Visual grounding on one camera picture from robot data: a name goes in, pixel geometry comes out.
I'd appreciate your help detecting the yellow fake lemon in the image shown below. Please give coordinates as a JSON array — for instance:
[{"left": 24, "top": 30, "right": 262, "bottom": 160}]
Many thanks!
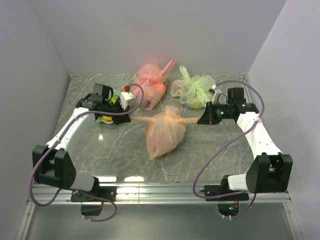
[{"left": 103, "top": 116, "right": 113, "bottom": 122}]

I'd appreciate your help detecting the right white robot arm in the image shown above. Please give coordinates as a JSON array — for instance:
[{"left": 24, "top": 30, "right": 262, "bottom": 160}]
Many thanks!
[{"left": 197, "top": 87, "right": 293, "bottom": 200}]

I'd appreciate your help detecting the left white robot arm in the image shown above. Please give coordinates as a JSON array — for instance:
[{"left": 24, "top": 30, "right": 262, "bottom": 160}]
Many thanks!
[{"left": 29, "top": 83, "right": 136, "bottom": 201}]

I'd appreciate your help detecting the light green plate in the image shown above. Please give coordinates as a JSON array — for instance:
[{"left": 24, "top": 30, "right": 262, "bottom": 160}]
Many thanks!
[{"left": 96, "top": 116, "right": 113, "bottom": 124}]

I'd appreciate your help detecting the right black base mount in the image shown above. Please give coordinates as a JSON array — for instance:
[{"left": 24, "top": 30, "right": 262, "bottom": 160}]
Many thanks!
[{"left": 199, "top": 185, "right": 255, "bottom": 221}]

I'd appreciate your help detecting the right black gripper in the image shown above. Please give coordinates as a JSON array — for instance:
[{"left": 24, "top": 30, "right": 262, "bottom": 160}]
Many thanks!
[{"left": 199, "top": 101, "right": 234, "bottom": 125}]

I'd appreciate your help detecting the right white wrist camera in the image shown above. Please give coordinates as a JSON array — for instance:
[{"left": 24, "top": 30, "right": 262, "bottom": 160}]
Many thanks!
[{"left": 209, "top": 84, "right": 222, "bottom": 104}]

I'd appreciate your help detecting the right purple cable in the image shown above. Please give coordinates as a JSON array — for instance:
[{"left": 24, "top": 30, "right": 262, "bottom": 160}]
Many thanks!
[{"left": 192, "top": 79, "right": 265, "bottom": 219}]

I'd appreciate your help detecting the pink tied plastic bag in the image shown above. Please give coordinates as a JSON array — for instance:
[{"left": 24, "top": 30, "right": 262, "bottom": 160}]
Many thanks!
[{"left": 133, "top": 60, "right": 176, "bottom": 111}]

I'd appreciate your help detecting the green fake lime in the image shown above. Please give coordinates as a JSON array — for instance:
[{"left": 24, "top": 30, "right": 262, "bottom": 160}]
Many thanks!
[{"left": 109, "top": 96, "right": 119, "bottom": 105}]

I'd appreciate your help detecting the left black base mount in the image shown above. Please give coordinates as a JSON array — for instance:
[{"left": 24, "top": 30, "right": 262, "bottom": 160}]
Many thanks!
[{"left": 70, "top": 186, "right": 118, "bottom": 222}]

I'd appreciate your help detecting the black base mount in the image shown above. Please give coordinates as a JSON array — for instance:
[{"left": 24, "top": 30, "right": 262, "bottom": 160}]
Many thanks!
[
  {"left": 70, "top": 186, "right": 118, "bottom": 222},
  {"left": 199, "top": 185, "right": 255, "bottom": 221}
]

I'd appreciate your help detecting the green tied plastic bag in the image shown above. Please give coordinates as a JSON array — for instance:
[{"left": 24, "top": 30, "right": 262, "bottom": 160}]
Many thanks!
[{"left": 170, "top": 65, "right": 216, "bottom": 109}]

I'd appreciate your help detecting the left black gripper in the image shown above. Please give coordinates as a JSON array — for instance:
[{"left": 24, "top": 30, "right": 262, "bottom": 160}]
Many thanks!
[{"left": 102, "top": 96, "right": 130, "bottom": 125}]

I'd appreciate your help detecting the orange plastic bag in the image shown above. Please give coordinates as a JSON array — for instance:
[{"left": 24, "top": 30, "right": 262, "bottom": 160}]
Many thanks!
[{"left": 131, "top": 105, "right": 199, "bottom": 160}]

